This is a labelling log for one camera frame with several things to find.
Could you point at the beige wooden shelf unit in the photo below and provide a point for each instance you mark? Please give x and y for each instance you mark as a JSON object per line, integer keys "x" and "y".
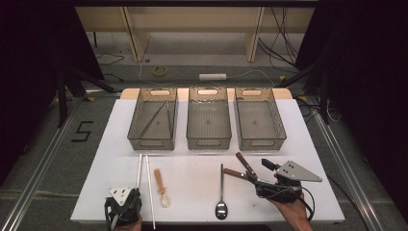
{"x": 192, "y": 22}

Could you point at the metal floor rail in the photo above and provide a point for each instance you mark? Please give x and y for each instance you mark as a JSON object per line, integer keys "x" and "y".
{"x": 346, "y": 166}
{"x": 38, "y": 166}

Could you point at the metal spoon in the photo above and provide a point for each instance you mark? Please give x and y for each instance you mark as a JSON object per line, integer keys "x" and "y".
{"x": 221, "y": 210}

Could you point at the person's right hand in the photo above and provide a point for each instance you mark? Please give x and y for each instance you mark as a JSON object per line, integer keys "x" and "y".
{"x": 293, "y": 215}

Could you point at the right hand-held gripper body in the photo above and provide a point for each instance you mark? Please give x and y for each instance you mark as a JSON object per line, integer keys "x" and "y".
{"x": 295, "y": 173}

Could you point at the yellow tape roll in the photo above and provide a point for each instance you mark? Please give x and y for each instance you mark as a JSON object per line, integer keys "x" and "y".
{"x": 154, "y": 71}

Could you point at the smoky clear plastic bin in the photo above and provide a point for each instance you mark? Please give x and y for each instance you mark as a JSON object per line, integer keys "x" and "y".
{"x": 260, "y": 128}
{"x": 208, "y": 128}
{"x": 150, "y": 145}

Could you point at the black curtain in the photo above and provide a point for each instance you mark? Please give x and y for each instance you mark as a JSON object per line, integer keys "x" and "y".
{"x": 32, "y": 64}
{"x": 369, "y": 80}

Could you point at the black stand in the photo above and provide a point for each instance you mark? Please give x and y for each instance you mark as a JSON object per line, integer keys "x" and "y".
{"x": 62, "y": 96}
{"x": 324, "y": 102}

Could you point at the person's left hand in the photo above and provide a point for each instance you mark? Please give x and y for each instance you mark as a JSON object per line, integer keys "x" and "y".
{"x": 133, "y": 226}

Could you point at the metal chopstick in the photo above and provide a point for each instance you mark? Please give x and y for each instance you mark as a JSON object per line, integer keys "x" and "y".
{"x": 152, "y": 120}

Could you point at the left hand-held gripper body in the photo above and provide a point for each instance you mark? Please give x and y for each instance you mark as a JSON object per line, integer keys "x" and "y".
{"x": 121, "y": 195}

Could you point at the white power strip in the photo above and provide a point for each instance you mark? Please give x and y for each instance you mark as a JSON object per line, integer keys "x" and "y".
{"x": 212, "y": 77}

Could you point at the black overhead beam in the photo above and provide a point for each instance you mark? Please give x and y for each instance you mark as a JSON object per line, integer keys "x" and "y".
{"x": 192, "y": 3}

